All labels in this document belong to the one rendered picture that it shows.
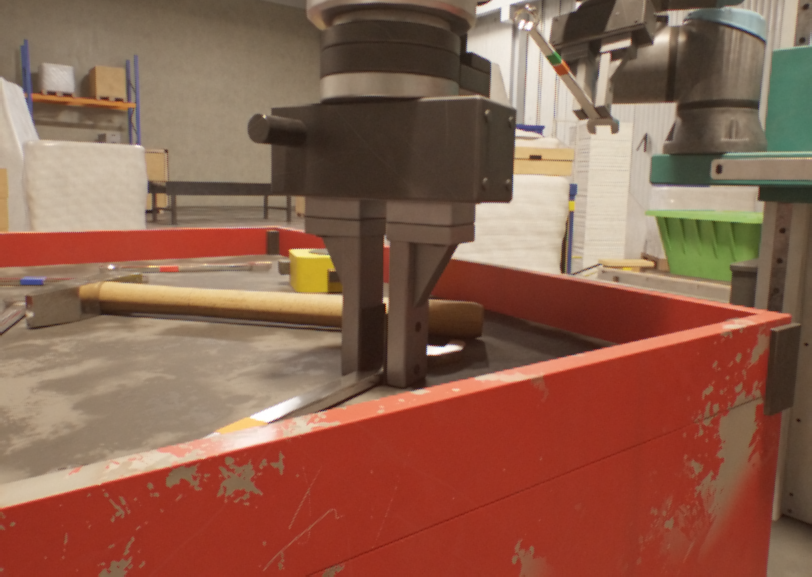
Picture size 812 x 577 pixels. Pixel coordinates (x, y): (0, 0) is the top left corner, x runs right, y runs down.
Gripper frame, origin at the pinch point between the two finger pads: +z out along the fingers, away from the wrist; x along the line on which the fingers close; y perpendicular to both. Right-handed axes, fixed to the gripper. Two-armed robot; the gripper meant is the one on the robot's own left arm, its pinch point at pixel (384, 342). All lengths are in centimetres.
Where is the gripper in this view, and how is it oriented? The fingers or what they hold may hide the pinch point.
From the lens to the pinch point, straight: 35.6
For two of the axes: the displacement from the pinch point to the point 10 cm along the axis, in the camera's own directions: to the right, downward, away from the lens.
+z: -0.3, 9.9, 1.2
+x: 8.7, 0.8, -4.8
